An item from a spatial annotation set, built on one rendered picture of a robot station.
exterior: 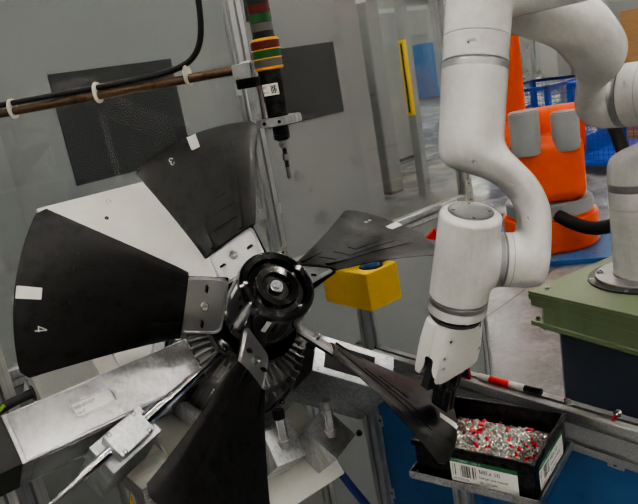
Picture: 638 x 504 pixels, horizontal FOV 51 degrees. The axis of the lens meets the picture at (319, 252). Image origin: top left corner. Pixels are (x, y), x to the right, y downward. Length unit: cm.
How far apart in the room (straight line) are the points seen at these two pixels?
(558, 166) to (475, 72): 392
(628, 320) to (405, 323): 113
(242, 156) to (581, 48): 58
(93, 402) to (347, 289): 71
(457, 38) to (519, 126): 379
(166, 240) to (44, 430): 47
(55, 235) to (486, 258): 58
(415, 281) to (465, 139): 145
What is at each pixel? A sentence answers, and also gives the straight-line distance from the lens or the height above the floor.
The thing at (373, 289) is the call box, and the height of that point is 103.
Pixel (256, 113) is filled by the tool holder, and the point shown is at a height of 147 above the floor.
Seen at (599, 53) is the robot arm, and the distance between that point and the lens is 123.
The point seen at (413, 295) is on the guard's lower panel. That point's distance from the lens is 233.
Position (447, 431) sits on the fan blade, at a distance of 106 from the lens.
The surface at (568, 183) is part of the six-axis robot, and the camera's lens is 486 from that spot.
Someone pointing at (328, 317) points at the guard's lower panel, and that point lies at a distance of 208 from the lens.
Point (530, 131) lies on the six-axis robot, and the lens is 473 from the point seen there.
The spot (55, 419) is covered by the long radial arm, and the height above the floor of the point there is 112.
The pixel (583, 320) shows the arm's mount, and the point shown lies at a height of 97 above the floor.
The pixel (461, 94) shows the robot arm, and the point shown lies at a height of 145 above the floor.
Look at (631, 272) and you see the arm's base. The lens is 145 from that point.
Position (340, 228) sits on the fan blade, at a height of 123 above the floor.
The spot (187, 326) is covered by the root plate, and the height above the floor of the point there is 118.
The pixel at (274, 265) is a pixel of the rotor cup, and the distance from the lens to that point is 102.
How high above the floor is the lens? 151
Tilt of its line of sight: 15 degrees down
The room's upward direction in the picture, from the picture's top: 10 degrees counter-clockwise
